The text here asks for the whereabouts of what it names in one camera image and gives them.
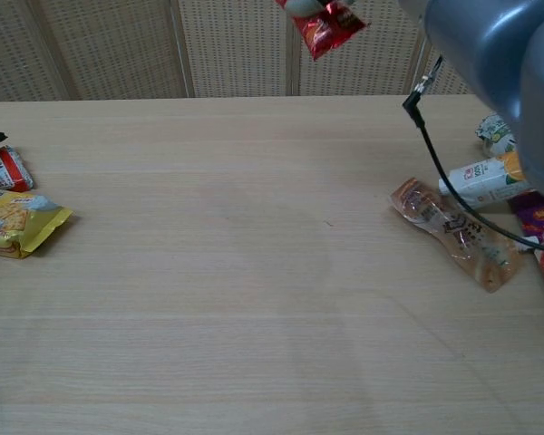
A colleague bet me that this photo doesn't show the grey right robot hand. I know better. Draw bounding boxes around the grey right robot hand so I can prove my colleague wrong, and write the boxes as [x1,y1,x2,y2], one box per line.
[285,0,324,17]

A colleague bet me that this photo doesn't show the red snack stick wrapper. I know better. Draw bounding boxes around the red snack stick wrapper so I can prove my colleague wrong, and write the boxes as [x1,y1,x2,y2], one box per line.
[274,0,369,63]

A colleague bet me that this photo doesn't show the small red white packet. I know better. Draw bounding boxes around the small red white packet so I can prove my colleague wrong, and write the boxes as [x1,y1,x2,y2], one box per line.
[0,144,35,192]

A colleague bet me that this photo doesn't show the wicker folding screen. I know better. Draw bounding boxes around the wicker folding screen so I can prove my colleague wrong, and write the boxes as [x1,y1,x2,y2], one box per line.
[0,0,484,104]

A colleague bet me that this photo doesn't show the white orange drink pouch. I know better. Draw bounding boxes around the white orange drink pouch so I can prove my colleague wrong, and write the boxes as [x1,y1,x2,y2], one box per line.
[436,150,534,211]

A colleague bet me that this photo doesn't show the clear bread package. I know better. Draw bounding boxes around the clear bread package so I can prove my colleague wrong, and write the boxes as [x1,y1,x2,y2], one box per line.
[389,177,526,294]

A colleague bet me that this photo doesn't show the yellow cracker bag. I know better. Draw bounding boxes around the yellow cracker bag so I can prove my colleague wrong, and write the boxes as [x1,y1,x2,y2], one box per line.
[0,186,74,261]

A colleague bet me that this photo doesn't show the black cable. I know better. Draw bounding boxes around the black cable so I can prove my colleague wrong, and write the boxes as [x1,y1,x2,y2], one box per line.
[402,53,544,256]

